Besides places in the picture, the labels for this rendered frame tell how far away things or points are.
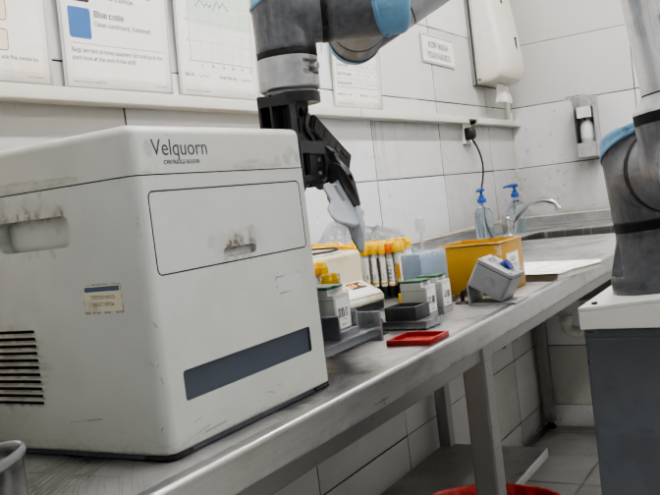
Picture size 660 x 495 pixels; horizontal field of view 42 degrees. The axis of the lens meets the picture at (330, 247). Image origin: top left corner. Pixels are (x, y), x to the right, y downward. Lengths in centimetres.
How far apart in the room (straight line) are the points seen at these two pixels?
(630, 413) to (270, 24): 70
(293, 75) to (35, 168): 34
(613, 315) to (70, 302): 70
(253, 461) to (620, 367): 59
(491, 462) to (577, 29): 257
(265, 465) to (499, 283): 78
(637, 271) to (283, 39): 57
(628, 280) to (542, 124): 256
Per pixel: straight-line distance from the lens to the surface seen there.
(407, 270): 155
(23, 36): 157
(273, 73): 104
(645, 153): 113
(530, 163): 378
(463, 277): 166
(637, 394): 123
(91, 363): 82
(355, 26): 106
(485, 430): 144
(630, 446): 126
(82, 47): 165
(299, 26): 105
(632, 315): 119
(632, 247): 124
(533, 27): 381
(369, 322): 115
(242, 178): 88
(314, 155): 104
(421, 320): 132
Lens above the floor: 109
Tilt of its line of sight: 3 degrees down
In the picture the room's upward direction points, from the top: 7 degrees counter-clockwise
